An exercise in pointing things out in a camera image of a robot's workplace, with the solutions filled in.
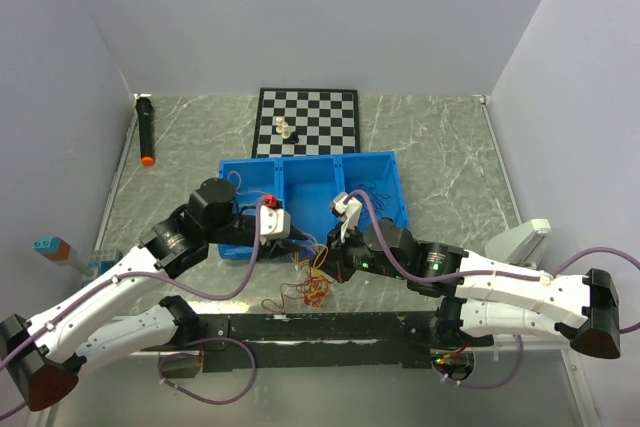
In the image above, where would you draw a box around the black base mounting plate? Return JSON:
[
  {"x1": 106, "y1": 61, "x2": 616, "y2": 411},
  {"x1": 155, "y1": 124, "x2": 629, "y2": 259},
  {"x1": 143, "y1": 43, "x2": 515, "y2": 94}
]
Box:
[{"x1": 137, "y1": 311, "x2": 496, "y2": 374}]

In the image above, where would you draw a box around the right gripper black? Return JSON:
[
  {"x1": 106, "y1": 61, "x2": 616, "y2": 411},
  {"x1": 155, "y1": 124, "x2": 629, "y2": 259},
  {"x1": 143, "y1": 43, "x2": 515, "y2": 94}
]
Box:
[{"x1": 310, "y1": 219, "x2": 408, "y2": 283}]

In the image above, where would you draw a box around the cream chess piece front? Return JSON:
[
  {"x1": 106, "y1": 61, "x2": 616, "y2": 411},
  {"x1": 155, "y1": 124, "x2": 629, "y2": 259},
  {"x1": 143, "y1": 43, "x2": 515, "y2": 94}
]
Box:
[{"x1": 279, "y1": 123, "x2": 291, "y2": 140}]

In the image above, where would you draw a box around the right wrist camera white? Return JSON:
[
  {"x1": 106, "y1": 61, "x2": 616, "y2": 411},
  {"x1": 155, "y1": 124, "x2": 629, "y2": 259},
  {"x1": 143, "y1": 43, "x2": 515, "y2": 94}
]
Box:
[{"x1": 330, "y1": 192, "x2": 362, "y2": 243}]

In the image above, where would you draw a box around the red yellow cable bundle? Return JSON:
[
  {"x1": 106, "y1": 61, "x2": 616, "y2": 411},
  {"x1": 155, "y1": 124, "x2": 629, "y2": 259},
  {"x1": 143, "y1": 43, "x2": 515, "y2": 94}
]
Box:
[{"x1": 262, "y1": 246, "x2": 335, "y2": 312}]

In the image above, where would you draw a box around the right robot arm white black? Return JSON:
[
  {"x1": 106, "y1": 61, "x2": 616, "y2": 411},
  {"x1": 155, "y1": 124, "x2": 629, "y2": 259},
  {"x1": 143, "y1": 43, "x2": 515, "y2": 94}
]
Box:
[{"x1": 321, "y1": 218, "x2": 621, "y2": 359}]

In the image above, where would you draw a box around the white grey stand device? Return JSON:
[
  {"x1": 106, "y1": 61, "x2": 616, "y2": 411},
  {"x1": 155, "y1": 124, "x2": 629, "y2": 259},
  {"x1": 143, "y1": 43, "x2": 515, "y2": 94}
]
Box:
[{"x1": 484, "y1": 219, "x2": 551, "y2": 269}]

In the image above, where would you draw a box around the aluminium frame rail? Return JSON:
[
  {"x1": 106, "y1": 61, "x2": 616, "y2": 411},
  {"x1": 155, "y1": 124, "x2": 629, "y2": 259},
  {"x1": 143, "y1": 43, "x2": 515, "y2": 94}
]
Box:
[{"x1": 27, "y1": 341, "x2": 598, "y2": 426}]

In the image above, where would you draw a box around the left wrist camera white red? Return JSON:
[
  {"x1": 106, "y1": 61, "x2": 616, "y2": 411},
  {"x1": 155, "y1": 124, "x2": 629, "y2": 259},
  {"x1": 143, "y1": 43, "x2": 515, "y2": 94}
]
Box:
[{"x1": 258, "y1": 195, "x2": 291, "y2": 243}]

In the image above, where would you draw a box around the purple thin cable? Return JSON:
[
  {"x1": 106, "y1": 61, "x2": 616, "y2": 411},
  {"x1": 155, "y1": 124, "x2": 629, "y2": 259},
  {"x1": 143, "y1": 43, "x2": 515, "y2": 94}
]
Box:
[{"x1": 357, "y1": 179, "x2": 401, "y2": 213}]

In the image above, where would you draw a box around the blue lego brick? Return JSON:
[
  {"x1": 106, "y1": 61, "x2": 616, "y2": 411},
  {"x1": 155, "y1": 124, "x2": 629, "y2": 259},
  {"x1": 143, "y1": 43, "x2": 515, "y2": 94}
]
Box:
[{"x1": 88, "y1": 248, "x2": 124, "y2": 276}]

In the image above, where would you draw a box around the blue three-compartment plastic bin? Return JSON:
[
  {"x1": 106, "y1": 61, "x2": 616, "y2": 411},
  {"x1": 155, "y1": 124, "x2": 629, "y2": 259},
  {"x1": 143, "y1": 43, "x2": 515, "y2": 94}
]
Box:
[{"x1": 218, "y1": 152, "x2": 409, "y2": 241}]

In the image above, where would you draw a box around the black white chessboard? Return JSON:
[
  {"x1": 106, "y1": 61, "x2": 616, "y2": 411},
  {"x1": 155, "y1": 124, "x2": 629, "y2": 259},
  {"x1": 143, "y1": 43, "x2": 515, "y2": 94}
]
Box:
[{"x1": 251, "y1": 87, "x2": 360, "y2": 158}]

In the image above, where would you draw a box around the yellow orange thin cable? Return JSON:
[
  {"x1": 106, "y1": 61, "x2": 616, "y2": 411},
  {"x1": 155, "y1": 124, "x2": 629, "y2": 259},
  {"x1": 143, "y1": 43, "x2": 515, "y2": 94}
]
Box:
[{"x1": 227, "y1": 170, "x2": 271, "y2": 208}]

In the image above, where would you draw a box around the black marker orange cap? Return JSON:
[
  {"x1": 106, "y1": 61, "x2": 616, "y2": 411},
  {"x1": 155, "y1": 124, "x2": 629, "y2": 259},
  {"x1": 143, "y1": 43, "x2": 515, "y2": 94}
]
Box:
[{"x1": 135, "y1": 96, "x2": 155, "y2": 167}]

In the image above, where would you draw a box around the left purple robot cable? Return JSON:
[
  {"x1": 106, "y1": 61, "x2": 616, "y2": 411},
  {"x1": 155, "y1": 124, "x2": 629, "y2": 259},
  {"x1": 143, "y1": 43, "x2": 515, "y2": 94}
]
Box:
[{"x1": 0, "y1": 196, "x2": 271, "y2": 421}]

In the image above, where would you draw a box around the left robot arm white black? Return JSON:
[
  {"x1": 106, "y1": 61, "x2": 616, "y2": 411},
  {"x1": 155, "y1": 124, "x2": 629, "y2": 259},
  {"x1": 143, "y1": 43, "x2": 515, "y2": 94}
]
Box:
[{"x1": 1, "y1": 178, "x2": 307, "y2": 412}]

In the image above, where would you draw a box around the blue brown toy block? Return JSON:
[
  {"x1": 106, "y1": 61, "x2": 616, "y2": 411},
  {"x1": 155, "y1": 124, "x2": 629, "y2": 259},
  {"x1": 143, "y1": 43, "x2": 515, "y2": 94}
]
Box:
[{"x1": 33, "y1": 237, "x2": 83, "y2": 271}]

